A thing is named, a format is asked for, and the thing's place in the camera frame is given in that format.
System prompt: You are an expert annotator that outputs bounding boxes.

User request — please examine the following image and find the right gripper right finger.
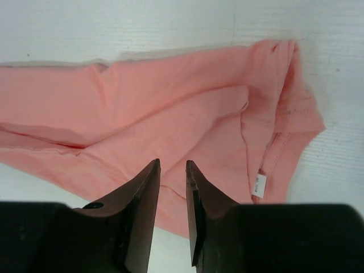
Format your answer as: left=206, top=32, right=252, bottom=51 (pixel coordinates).
left=186, top=160, right=363, bottom=272

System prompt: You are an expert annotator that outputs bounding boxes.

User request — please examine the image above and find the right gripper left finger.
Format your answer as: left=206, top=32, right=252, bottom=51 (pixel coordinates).
left=1, top=159, right=160, bottom=272

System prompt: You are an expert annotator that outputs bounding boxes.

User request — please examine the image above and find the salmon pink t shirt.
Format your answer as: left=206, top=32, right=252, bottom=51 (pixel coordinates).
left=1, top=40, right=325, bottom=237

